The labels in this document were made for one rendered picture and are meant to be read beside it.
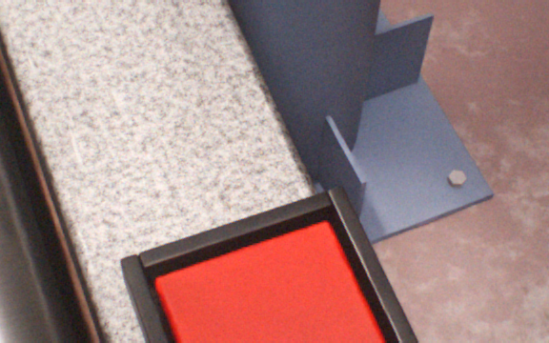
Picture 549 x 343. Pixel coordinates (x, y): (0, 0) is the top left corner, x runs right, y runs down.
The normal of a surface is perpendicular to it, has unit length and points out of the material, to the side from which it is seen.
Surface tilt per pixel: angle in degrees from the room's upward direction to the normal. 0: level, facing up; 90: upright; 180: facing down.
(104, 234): 0
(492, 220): 0
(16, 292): 23
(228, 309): 0
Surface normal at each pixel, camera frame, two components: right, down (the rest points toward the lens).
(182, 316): 0.03, -0.50
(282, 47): -0.29, 0.82
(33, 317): 0.52, -0.59
